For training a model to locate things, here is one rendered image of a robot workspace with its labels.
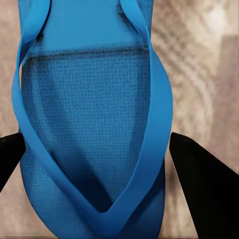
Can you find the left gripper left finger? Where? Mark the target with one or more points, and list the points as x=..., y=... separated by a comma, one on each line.
x=12, y=148

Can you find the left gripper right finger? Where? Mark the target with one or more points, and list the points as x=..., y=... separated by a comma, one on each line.
x=211, y=189

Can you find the sandal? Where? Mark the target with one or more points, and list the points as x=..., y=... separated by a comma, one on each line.
x=95, y=110

